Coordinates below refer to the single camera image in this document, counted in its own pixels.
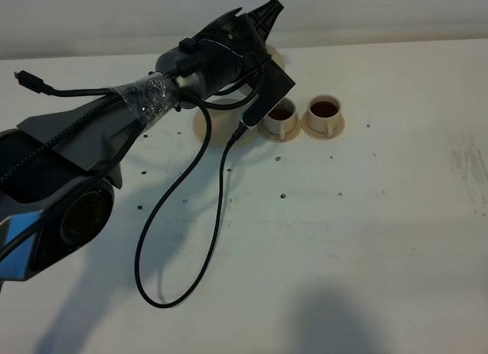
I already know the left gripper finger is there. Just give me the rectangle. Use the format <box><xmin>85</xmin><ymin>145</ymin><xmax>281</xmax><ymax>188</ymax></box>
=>
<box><xmin>248</xmin><ymin>0</ymin><xmax>284</xmax><ymax>43</ymax></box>

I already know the beige ceramic teapot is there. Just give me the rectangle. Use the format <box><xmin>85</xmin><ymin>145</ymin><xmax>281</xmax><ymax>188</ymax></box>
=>
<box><xmin>266</xmin><ymin>44</ymin><xmax>285</xmax><ymax>71</ymax></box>

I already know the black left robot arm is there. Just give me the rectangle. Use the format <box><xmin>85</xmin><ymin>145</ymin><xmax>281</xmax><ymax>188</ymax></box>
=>
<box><xmin>1</xmin><ymin>0</ymin><xmax>291</xmax><ymax>282</ymax></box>

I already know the large beige teapot saucer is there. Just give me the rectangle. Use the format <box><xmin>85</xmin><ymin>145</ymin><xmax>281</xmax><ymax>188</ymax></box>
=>
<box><xmin>193</xmin><ymin>105</ymin><xmax>249</xmax><ymax>149</ymax></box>

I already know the left beige teacup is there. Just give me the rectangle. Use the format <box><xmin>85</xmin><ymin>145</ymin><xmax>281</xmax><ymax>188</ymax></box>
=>
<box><xmin>264</xmin><ymin>98</ymin><xmax>298</xmax><ymax>120</ymax></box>

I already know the beige teacup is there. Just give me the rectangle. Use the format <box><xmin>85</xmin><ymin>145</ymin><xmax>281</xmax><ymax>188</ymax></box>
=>
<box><xmin>264</xmin><ymin>98</ymin><xmax>298</xmax><ymax>120</ymax></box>
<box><xmin>307</xmin><ymin>95</ymin><xmax>342</xmax><ymax>139</ymax></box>

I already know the right beige teacup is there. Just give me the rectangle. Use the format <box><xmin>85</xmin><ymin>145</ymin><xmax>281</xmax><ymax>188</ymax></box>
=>
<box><xmin>307</xmin><ymin>95</ymin><xmax>342</xmax><ymax>139</ymax></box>

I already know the left teacup saucer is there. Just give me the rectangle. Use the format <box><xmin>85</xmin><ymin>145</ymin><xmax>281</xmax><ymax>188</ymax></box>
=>
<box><xmin>258</xmin><ymin>115</ymin><xmax>301</xmax><ymax>143</ymax></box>

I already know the teacup saucer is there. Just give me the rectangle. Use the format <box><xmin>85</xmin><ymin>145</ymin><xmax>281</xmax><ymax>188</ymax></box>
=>
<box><xmin>301</xmin><ymin>111</ymin><xmax>345</xmax><ymax>140</ymax></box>
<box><xmin>258</xmin><ymin>115</ymin><xmax>301</xmax><ymax>143</ymax></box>

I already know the right teacup saucer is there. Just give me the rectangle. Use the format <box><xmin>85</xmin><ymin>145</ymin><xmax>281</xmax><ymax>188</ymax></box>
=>
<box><xmin>301</xmin><ymin>111</ymin><xmax>345</xmax><ymax>140</ymax></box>

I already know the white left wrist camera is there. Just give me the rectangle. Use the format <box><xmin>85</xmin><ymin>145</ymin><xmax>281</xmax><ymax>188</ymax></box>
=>
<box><xmin>241</xmin><ymin>59</ymin><xmax>295</xmax><ymax>129</ymax></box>

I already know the black braided camera cable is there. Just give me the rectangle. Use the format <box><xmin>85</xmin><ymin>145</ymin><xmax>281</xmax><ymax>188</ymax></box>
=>
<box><xmin>133</xmin><ymin>56</ymin><xmax>268</xmax><ymax>309</ymax></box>

